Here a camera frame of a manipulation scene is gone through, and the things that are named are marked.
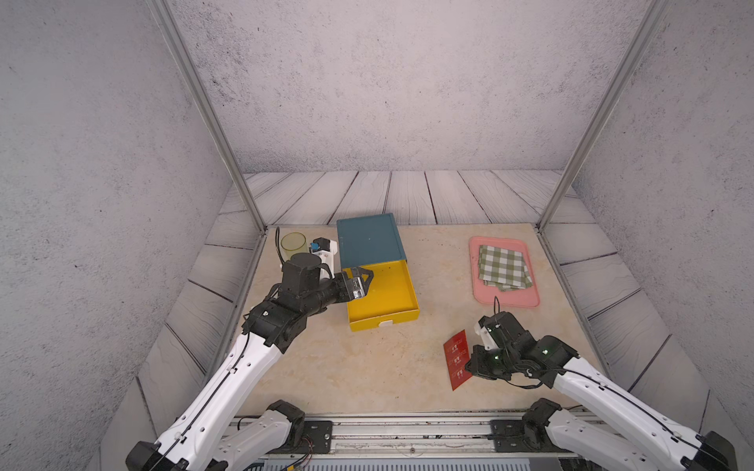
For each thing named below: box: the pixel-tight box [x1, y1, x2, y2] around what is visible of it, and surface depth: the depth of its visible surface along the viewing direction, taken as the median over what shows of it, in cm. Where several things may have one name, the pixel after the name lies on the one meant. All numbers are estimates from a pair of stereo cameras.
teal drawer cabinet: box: [336, 212, 407, 269], surface depth 90 cm
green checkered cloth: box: [478, 245, 534, 292], surface depth 107 cm
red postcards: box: [442, 329, 473, 392], surface depth 83 cm
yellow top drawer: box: [342, 259, 420, 333], surface depth 85 cm
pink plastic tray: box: [469, 235, 540, 308], surface depth 104 cm
